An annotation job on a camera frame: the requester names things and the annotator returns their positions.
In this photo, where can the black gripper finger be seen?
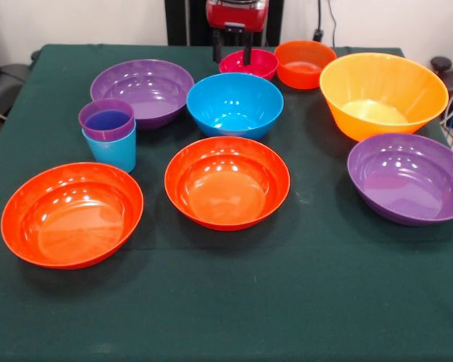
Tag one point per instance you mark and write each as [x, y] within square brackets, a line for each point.
[247, 49]
[217, 47]

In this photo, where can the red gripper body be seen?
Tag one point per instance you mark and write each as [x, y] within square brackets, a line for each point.
[236, 15]

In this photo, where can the pink plastic bowl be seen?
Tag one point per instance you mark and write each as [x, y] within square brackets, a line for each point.
[260, 68]

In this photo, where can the blue plastic bowl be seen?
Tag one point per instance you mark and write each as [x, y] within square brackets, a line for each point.
[234, 102]

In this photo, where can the small deep orange bowl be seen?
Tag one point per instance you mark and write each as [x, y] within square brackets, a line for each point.
[304, 77]

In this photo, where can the purple plastic bowl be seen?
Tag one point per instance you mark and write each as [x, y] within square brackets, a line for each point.
[147, 86]
[407, 181]

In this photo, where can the purple plastic cup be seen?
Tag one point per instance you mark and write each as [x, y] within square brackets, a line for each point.
[105, 132]

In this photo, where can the blue plastic cup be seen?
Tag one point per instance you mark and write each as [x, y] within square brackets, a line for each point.
[113, 154]

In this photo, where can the wide red-orange bowl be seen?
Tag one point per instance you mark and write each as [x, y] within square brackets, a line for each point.
[226, 188]
[71, 222]

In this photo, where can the large yellow-orange bowl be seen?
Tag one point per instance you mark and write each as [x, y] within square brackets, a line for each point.
[381, 83]

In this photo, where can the dark green tablecloth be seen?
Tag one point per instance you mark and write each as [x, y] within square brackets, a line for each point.
[211, 283]

